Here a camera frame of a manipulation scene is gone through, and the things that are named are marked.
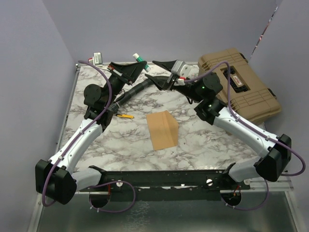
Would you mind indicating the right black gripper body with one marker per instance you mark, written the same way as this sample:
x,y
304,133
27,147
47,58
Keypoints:
x,y
171,81

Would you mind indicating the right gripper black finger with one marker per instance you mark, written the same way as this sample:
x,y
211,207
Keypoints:
x,y
161,82
166,65

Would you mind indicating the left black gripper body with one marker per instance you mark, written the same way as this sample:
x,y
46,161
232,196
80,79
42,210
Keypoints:
x,y
118,73

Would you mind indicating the green white glue stick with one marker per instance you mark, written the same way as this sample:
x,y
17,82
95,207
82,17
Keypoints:
x,y
138,58

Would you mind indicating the brown kraft envelope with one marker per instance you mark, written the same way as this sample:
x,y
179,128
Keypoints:
x,y
163,128

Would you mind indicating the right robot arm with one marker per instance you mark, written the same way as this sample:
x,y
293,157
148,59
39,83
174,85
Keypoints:
x,y
273,151

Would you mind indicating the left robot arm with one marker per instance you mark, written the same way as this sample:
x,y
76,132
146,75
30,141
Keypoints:
x,y
56,179

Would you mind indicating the yellow utility knife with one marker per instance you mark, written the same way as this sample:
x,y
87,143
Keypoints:
x,y
125,116

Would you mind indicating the tan plastic tool case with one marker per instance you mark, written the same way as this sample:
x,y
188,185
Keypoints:
x,y
249,96

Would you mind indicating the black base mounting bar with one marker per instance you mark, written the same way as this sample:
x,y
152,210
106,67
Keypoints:
x,y
168,185

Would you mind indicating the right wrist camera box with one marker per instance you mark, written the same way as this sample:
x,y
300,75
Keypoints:
x,y
181,70

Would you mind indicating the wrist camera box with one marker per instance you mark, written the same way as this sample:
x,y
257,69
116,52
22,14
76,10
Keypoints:
x,y
181,70
96,60

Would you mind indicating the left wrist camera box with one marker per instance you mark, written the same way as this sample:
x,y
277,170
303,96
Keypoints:
x,y
96,60

